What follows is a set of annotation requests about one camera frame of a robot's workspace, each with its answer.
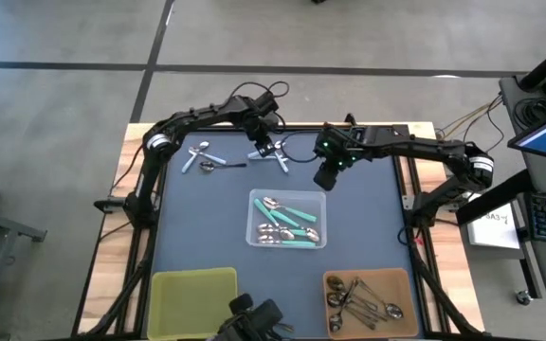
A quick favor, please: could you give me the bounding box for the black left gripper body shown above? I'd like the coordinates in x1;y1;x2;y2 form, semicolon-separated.
241;113;282;144

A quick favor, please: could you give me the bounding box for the clear plastic bin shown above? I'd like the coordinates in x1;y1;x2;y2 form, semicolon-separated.
246;188;328;250

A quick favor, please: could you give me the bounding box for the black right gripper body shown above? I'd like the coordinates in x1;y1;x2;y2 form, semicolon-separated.
312;123;360;170

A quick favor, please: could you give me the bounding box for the coiled black cable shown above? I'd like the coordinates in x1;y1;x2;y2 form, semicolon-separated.
512;97;546;129

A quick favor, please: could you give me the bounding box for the white paper sheet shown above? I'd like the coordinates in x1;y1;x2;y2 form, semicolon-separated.
466;202;521;251

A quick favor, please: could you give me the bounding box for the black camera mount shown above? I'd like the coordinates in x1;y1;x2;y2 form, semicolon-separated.
213;292;297;341

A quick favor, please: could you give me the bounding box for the yellow cable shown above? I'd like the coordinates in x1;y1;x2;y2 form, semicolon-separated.
436;94;506;143

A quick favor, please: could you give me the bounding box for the black camera cable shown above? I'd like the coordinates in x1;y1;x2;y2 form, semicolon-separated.
279;130;322;165
227;80;291;125

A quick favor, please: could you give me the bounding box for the black-handled metal spoon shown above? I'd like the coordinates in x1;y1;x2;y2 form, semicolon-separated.
198;160;248;173

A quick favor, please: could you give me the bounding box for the blue-grey table mat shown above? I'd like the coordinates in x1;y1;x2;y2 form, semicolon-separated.
152;130;426;340

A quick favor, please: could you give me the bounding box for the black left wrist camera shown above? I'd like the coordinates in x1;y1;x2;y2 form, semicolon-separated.
252;90;282;115

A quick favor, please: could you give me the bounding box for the teal-handled metal spoon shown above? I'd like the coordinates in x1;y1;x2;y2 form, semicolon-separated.
257;236;318;249
270;210;321;242
252;197;297;241
262;196;319;224
256;223;310;238

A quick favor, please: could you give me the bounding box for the black left camera cable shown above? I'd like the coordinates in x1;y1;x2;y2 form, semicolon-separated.
227;80;291;125

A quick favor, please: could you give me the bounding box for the black right camera cable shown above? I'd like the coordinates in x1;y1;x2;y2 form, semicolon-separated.
279;130;322;165

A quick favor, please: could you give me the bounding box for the yellow-green plastic bin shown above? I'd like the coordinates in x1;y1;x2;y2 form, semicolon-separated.
147;266;239;341

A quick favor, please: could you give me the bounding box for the grey computer cart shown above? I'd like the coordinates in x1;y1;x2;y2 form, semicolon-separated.
499;73;546;308

